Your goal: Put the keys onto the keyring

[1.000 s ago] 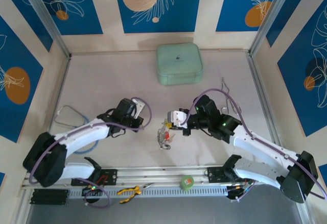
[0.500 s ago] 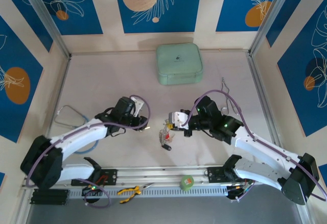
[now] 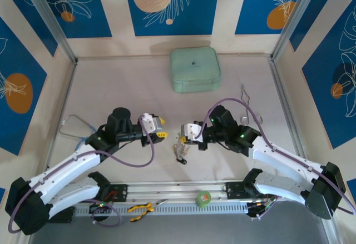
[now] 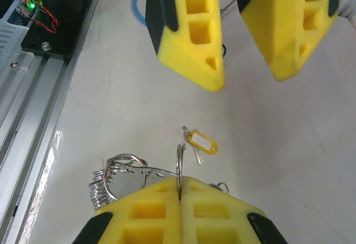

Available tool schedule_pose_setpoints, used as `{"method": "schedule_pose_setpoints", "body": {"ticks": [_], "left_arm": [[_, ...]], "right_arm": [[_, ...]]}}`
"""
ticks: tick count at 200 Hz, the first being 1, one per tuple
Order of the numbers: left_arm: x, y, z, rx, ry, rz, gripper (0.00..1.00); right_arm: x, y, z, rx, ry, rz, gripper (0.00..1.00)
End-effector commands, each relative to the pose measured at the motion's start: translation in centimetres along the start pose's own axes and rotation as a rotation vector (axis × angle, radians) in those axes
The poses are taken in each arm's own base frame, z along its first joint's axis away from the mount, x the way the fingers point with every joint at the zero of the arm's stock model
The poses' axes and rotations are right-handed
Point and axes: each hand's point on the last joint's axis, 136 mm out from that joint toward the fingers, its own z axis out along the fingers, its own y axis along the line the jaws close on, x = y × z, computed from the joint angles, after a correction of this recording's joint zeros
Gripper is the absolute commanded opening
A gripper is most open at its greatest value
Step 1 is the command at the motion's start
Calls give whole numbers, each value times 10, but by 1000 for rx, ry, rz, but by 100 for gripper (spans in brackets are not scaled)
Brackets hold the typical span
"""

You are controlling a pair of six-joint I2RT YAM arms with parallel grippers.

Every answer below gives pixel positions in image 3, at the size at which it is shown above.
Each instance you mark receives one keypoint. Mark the aluminium back rail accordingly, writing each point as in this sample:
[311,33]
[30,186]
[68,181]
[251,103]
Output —
[125,58]

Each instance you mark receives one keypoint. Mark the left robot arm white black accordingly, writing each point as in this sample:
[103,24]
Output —
[69,166]

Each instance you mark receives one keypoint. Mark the green tape roll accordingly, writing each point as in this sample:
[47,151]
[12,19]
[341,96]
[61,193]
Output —
[203,199]

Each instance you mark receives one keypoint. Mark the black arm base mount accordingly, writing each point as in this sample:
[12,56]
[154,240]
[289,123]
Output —
[233,191]
[116,192]

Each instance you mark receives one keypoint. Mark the mint green square case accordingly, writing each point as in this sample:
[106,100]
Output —
[194,69]

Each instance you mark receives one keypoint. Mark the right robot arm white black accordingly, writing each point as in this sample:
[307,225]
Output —
[278,155]

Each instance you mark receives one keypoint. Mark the yellow black pliers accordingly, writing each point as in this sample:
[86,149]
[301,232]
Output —
[139,207]

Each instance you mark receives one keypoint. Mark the aluminium corner post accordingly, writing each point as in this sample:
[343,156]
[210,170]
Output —
[295,19]
[53,24]

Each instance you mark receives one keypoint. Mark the small black key tag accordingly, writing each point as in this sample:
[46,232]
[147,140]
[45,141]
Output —
[182,161]

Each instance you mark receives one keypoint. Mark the stethoscope with blue tube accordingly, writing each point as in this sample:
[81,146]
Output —
[82,121]

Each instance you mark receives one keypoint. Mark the aluminium side rail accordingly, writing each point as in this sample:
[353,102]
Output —
[64,103]
[286,102]

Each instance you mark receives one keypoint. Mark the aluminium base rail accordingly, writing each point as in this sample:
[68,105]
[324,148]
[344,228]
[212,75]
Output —
[178,189]

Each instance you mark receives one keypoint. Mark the metal crucible tongs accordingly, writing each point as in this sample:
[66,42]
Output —
[243,89]

